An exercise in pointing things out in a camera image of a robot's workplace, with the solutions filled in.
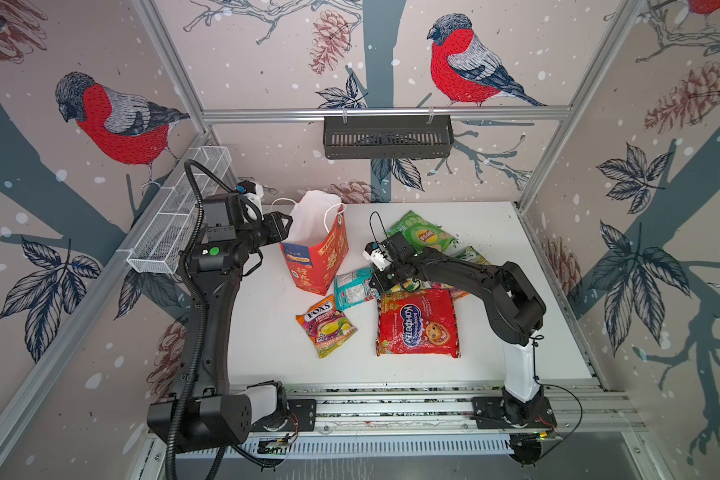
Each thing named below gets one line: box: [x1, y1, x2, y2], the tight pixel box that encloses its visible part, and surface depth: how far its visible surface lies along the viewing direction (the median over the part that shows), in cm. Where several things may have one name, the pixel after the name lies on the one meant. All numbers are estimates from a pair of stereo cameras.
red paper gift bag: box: [271, 189, 350, 297], surface depth 89 cm
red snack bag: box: [376, 289, 461, 359], surface depth 85 cm
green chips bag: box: [386, 210, 459, 251], surface depth 109 cm
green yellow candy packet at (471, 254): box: [455, 246, 492, 265], surface depth 106 cm
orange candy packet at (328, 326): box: [296, 294, 358, 359], surface depth 88 cm
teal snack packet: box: [334, 267, 380, 311], surface depth 94 cm
